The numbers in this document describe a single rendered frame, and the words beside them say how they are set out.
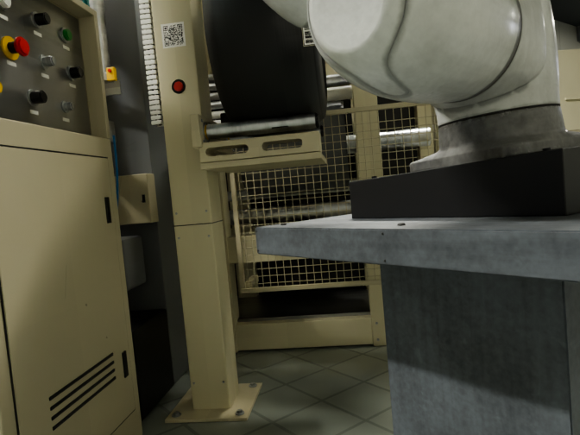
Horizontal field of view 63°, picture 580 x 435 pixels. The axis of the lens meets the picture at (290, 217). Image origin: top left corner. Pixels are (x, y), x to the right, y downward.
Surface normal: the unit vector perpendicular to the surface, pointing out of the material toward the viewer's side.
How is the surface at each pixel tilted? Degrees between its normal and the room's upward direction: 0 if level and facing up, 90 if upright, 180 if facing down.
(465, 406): 90
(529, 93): 91
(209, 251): 90
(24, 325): 90
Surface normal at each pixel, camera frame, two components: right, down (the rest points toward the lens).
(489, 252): -0.79, 0.11
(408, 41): 0.15, 0.71
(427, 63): 0.31, 0.80
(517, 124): -0.18, -0.04
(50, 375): 0.99, -0.08
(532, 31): 0.66, 0.07
